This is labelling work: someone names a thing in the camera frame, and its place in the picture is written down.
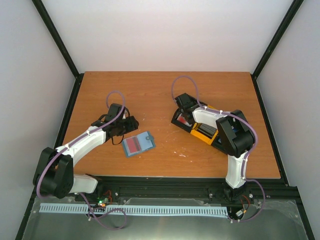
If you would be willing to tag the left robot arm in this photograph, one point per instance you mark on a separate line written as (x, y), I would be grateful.
(54, 175)

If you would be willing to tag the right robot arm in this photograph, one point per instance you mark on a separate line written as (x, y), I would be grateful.
(229, 132)

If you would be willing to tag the black card bin right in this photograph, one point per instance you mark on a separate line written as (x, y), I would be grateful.
(226, 143)

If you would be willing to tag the electronics board with leds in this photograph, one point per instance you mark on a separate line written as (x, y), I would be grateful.
(105, 199)

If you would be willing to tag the light blue cable duct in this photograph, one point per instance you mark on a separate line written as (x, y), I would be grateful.
(137, 210)

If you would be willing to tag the black frame post right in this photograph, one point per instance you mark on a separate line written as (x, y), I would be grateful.
(283, 26)

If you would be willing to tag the yellow card bin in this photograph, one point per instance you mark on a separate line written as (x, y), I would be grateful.
(203, 116)

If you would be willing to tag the black frame post left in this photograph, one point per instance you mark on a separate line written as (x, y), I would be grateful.
(47, 20)

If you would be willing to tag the black card bin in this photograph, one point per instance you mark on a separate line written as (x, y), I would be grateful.
(226, 143)
(181, 126)

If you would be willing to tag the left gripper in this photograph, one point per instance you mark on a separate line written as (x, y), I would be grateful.
(132, 125)

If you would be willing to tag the black front rail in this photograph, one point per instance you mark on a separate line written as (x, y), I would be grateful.
(209, 190)

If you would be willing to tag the grey card stack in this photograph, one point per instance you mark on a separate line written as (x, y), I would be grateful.
(207, 130)

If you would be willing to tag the teal card holder wallet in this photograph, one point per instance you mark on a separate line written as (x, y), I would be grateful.
(146, 140)

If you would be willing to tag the black card bin left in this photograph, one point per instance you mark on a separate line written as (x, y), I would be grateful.
(181, 126)

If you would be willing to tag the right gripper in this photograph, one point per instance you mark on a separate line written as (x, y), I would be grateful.
(194, 103)

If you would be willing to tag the black frame post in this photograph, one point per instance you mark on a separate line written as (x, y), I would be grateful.
(47, 20)
(283, 26)

